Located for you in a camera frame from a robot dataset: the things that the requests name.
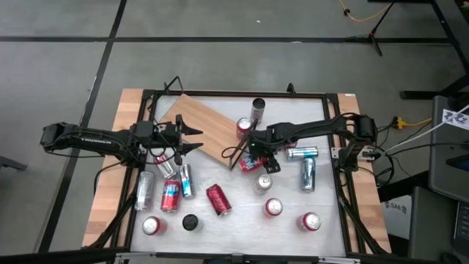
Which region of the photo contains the white cable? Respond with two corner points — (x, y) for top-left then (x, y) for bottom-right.
(384, 104), (469, 155)

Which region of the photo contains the white labelled box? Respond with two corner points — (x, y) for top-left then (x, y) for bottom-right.
(380, 199), (413, 240)

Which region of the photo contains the grey cabinet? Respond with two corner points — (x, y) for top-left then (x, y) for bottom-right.
(428, 95), (469, 203)

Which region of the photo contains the dark chair base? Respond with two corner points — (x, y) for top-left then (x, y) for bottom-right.
(0, 155), (29, 172)

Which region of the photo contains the red soda can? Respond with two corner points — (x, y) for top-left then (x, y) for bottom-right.
(141, 216), (168, 236)

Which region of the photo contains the blue silver slim can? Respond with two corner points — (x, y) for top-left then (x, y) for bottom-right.
(178, 164), (196, 199)
(300, 157), (317, 193)
(285, 146), (319, 161)

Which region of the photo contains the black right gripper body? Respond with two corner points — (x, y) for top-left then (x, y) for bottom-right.
(248, 124), (292, 159)

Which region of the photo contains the silver Diet Coke can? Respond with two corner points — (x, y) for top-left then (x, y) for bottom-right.
(254, 173), (274, 194)

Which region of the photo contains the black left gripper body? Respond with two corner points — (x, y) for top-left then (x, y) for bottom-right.
(130, 114), (183, 166)

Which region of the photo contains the red silver slim can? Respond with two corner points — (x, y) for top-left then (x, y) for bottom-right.
(153, 154), (178, 180)

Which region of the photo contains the white paper label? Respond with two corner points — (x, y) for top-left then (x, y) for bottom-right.
(442, 108), (469, 131)

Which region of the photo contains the red Fanta can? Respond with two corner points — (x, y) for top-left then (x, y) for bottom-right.
(297, 211), (322, 232)
(237, 155), (267, 173)
(160, 179), (182, 213)
(263, 197), (284, 218)
(236, 117), (253, 140)

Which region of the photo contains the silver aluminium bar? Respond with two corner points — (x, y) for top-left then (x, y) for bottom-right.
(113, 251), (362, 264)

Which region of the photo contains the grey box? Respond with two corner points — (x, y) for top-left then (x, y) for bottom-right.
(407, 186), (469, 263)

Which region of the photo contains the black desk frame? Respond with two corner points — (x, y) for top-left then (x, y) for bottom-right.
(367, 0), (469, 100)

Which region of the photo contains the black tripod stand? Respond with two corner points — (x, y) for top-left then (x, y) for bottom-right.
(346, 1), (395, 57)

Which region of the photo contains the yellow floor cable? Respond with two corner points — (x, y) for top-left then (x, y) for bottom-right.
(339, 0), (394, 23)

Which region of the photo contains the white slim can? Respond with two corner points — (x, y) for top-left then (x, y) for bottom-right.
(134, 170), (155, 212)
(250, 98), (266, 125)
(182, 213), (204, 232)

